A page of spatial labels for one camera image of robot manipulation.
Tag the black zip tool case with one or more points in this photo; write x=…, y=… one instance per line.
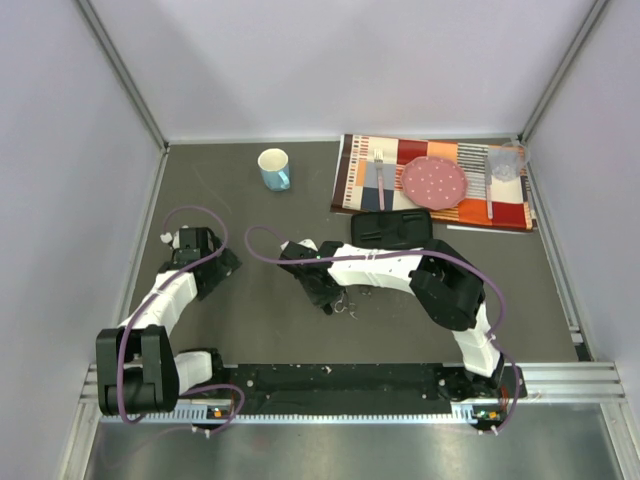
x=392, y=230

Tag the silver thinning scissors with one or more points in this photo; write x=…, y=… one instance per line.
x=345, y=305

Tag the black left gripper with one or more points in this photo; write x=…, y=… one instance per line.
x=226, y=263

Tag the blue ceramic mug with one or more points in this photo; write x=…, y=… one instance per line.
x=274, y=168

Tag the pink polka dot plate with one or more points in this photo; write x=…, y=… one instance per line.
x=434, y=183

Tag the pink handled fork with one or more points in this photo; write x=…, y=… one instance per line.
x=379, y=165

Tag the clear plastic cup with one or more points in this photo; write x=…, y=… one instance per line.
x=508, y=160

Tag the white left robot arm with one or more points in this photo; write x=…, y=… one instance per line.
x=136, y=367

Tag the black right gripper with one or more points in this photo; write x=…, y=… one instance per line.
x=332, y=295

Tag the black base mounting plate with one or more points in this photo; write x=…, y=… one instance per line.
x=392, y=388

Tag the colourful patterned placemat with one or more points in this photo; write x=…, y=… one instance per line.
x=355, y=185

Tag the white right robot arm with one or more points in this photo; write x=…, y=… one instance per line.
x=448, y=288

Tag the grey slotted cable duct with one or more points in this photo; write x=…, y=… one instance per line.
x=202, y=414

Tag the pink handled knife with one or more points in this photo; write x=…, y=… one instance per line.
x=488, y=188

